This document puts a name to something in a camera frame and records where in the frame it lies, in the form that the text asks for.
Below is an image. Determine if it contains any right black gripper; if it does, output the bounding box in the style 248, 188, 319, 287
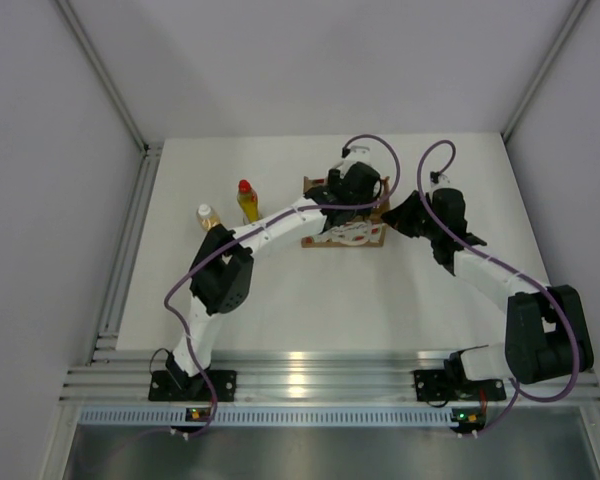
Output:
382, 191, 442, 242

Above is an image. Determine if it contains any burlap watermelon canvas bag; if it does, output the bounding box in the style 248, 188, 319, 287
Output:
301, 200, 390, 248

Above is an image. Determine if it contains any red cap yellow bottle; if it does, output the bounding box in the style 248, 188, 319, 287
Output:
237, 179, 261, 224

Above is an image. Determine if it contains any white cap amber bottle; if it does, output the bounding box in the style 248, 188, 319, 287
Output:
196, 203, 221, 232

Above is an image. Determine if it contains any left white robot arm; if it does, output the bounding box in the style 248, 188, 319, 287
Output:
166, 161, 387, 400

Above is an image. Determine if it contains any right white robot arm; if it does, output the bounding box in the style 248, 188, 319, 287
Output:
382, 187, 594, 397

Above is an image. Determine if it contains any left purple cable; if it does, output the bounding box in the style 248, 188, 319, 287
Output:
163, 133, 402, 440

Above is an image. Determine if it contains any purple cable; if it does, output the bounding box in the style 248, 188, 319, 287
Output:
163, 133, 402, 440
416, 139, 581, 435

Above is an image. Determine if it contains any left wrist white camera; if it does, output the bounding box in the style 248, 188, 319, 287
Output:
340, 145, 371, 165

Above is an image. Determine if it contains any wrist white camera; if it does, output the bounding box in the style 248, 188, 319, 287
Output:
340, 145, 371, 165
429, 171, 451, 191

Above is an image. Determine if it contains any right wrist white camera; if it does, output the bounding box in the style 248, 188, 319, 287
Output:
429, 171, 451, 191

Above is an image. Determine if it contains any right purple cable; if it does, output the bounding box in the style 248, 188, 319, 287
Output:
416, 139, 581, 435

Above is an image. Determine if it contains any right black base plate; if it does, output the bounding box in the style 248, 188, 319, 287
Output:
413, 369, 507, 407

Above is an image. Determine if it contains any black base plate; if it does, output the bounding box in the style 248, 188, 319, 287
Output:
148, 370, 237, 402
413, 369, 507, 407

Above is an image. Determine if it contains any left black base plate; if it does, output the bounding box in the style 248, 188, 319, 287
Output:
148, 370, 237, 402

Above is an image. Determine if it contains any white slotted cable duct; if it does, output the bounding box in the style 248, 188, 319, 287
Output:
79, 406, 483, 427

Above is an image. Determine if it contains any aluminium extrusion rail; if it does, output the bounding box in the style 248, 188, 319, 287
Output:
59, 349, 600, 402

